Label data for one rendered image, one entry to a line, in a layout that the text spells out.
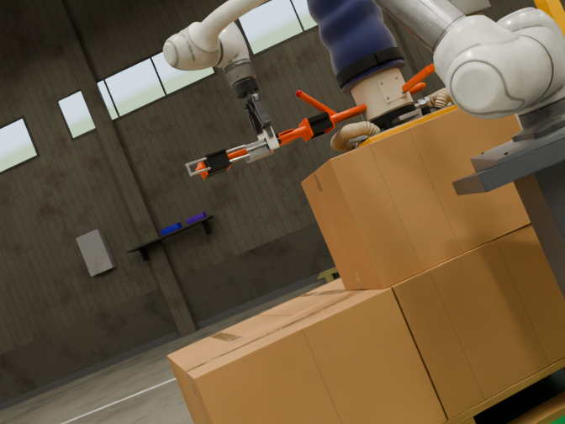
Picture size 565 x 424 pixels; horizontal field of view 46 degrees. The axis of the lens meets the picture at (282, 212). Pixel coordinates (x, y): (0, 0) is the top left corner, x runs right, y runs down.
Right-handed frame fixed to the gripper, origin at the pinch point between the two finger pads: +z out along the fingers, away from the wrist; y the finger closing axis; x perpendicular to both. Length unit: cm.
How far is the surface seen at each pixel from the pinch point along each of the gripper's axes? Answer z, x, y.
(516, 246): 58, -53, -19
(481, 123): 20, -58, -20
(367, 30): -20.9, -40.9, -9.1
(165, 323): 76, 10, 965
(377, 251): 42.4, -12.3, -17.5
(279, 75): -227, -303, 836
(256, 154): 2.3, 5.7, -2.8
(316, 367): 64, 18, -20
